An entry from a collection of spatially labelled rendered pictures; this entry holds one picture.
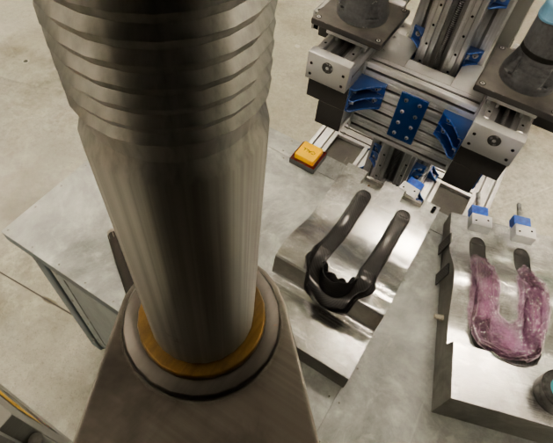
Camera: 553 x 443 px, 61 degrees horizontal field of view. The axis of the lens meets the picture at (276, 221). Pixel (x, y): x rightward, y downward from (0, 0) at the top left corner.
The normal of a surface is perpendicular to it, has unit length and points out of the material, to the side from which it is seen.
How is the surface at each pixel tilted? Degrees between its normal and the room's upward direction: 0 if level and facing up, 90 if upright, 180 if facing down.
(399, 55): 0
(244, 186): 90
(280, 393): 0
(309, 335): 0
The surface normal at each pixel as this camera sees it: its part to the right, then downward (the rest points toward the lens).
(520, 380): 0.07, -0.57
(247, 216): 0.76, 0.56
